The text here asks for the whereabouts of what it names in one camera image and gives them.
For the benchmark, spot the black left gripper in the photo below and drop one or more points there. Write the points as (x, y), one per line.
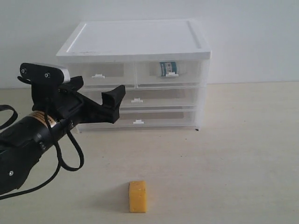
(66, 104)

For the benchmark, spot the teal bottle with white cap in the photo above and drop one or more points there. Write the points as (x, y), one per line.
(170, 69)

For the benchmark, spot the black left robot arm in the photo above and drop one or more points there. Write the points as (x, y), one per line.
(23, 143)

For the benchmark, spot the clear bottom wide drawer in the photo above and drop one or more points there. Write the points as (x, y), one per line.
(145, 120)

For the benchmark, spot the clear wide drawer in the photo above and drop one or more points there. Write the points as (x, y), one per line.
(145, 120)
(160, 99)

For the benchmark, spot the clear middle wide drawer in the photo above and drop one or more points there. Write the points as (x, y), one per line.
(160, 99)

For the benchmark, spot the white plastic drawer cabinet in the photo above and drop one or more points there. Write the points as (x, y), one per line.
(137, 42)

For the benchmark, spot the yellow sponge block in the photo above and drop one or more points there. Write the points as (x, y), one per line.
(137, 197)

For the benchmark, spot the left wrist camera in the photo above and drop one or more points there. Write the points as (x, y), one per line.
(44, 74)

